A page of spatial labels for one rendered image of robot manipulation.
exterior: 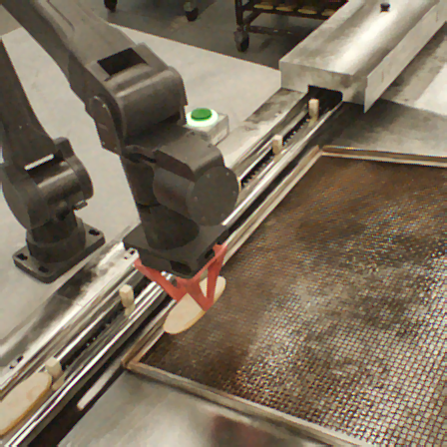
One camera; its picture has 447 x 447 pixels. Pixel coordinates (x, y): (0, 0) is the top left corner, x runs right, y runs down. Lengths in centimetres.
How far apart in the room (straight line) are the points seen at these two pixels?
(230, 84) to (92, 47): 84
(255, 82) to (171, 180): 88
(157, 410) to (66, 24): 40
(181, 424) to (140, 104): 32
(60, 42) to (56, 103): 83
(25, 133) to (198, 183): 41
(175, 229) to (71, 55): 19
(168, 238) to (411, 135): 70
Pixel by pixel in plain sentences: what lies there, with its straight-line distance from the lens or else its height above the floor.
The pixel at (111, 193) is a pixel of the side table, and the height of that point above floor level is 82.
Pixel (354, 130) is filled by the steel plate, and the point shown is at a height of 82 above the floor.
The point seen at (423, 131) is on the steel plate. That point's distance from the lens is 131.
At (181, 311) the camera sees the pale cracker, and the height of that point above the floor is 95.
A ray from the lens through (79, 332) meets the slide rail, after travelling 91.
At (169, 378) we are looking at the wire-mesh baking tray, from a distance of 76.
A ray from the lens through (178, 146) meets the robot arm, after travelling 61.
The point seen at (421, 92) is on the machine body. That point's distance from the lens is 144.
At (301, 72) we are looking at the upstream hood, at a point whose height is 90.
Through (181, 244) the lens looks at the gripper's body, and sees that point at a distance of 70.
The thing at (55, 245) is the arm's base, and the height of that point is 87.
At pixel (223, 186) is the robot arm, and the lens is 61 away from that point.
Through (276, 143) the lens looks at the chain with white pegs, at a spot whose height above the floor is 86.
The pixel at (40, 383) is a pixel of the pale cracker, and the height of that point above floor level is 86.
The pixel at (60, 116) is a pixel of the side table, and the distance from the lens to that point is 145.
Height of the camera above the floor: 149
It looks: 38 degrees down
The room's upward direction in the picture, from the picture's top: 6 degrees counter-clockwise
